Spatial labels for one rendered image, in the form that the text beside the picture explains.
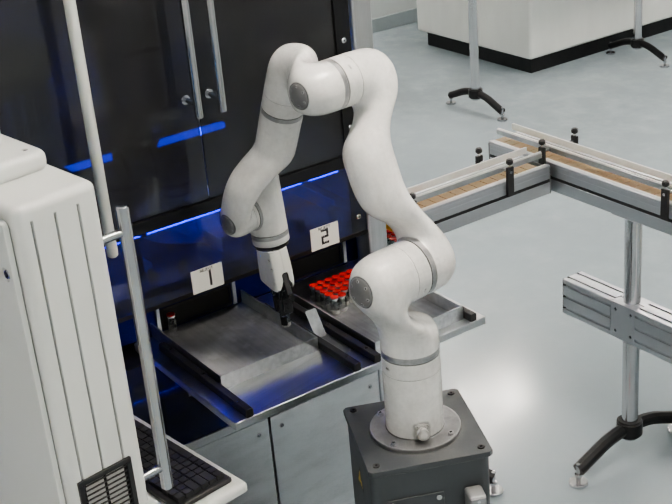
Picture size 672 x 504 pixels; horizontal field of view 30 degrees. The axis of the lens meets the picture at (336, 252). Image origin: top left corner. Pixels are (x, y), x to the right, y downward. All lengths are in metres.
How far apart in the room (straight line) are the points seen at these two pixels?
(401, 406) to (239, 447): 0.80
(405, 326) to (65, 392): 0.65
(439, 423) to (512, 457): 1.49
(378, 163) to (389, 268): 0.20
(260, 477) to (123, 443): 1.00
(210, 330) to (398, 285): 0.80
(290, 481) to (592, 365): 1.53
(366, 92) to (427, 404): 0.64
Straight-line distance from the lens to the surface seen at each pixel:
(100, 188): 2.72
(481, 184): 3.65
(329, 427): 3.40
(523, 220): 5.72
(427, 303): 3.08
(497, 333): 4.77
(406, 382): 2.52
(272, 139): 2.60
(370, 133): 2.40
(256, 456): 3.29
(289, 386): 2.79
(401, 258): 2.40
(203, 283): 3.00
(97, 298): 2.24
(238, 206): 2.65
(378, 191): 2.39
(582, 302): 3.91
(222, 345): 2.98
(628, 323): 3.79
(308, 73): 2.35
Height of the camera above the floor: 2.29
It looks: 25 degrees down
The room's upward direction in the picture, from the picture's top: 5 degrees counter-clockwise
